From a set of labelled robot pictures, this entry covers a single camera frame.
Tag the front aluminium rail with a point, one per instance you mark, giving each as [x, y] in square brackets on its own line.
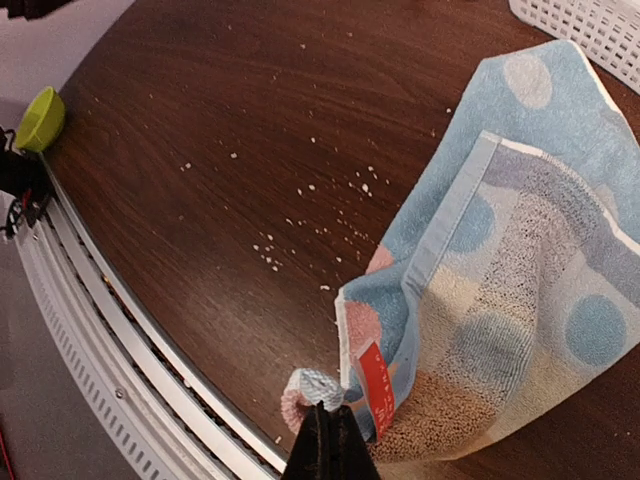
[164, 418]

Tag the white plastic basket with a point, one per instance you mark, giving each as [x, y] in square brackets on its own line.
[607, 31]

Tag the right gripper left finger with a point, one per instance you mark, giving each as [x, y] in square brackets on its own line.
[310, 456]

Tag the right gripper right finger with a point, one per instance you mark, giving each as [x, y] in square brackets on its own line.
[348, 455]

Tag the blue polka dot towel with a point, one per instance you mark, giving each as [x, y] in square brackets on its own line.
[509, 278]

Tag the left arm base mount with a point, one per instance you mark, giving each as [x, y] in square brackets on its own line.
[25, 178]

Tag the lime green bowl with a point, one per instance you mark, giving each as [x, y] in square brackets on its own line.
[42, 122]

